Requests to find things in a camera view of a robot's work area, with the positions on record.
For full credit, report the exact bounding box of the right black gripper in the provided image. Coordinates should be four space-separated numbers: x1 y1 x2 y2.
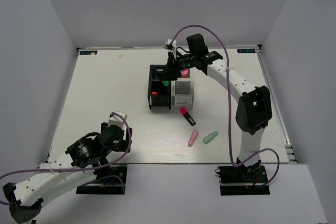
160 51 197 81

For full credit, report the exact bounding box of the pink cap glitter bottle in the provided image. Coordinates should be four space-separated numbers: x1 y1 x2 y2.
181 69 190 78

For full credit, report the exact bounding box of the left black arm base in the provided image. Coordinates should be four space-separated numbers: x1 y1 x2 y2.
76 165 128 195

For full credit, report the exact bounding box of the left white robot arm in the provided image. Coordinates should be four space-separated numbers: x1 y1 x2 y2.
3 122 132 223

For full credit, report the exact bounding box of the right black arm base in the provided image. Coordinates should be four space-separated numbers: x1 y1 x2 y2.
215 166 270 196

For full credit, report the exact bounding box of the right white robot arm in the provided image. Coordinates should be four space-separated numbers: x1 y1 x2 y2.
159 34 272 182

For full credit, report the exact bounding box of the white slotted organizer box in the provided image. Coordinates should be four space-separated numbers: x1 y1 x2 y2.
171 70 195 109

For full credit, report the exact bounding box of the black slotted organizer box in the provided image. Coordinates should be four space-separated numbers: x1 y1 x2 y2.
148 65 172 110

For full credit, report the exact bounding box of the red cap black highlighter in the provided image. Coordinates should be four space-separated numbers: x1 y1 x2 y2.
180 108 196 126

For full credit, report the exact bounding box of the pink correction tape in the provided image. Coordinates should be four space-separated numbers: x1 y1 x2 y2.
187 130 199 147

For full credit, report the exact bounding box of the right blue corner label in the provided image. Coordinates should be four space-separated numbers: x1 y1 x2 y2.
237 49 256 54

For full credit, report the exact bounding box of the blue corner label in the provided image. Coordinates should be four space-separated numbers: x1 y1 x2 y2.
79 50 98 55
237 49 256 54

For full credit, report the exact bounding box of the green correction tape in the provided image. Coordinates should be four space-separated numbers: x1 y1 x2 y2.
203 131 218 144

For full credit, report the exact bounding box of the left blue corner label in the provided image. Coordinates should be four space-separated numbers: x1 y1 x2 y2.
79 50 98 55

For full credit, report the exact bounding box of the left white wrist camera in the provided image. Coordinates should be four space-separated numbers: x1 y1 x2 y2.
108 111 127 130

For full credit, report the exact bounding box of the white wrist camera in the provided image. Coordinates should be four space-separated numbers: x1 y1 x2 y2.
108 111 127 130
163 39 176 51

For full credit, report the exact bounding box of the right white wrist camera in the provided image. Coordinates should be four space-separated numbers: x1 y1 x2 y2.
163 39 176 51

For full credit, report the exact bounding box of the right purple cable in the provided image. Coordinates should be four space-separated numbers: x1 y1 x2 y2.
170 25 280 188

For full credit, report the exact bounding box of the purple cable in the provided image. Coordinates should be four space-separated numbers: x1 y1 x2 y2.
170 25 280 188
0 111 133 205

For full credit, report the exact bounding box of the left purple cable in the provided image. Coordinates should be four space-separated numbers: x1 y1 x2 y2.
0 111 133 205

